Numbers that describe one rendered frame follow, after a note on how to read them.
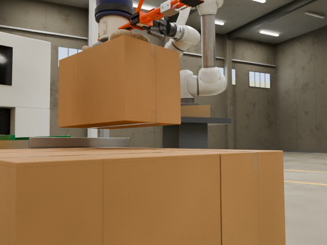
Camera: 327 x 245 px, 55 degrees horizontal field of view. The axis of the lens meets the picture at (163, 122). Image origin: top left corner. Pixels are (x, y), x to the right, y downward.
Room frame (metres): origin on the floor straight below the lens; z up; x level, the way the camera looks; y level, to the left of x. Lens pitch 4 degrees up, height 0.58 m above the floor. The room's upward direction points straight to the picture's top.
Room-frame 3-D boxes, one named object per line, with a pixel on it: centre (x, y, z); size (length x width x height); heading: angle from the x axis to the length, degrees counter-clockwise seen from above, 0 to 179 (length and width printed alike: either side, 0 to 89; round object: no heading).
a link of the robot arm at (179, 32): (1.73, -0.07, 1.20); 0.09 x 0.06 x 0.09; 42
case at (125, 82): (1.76, 0.26, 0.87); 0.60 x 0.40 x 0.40; 47
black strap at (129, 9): (1.76, 0.28, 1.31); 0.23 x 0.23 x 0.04
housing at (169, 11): (1.41, -0.03, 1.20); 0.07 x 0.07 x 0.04; 42
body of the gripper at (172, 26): (1.68, -0.01, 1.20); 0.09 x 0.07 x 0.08; 132
